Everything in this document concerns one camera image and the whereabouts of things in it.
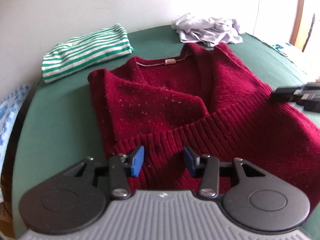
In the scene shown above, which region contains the dark red knit sweater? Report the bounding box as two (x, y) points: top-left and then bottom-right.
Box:
(88, 44), (319, 207)

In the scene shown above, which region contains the blue white patterned cloth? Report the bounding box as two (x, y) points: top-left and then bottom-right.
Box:
(0, 85), (30, 168)

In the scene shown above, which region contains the crumpled lavender white garment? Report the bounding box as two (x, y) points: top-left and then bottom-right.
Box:
(171, 13), (243, 47)

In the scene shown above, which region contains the green white striped folded shirt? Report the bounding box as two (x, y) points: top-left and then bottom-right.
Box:
(41, 24), (133, 83)

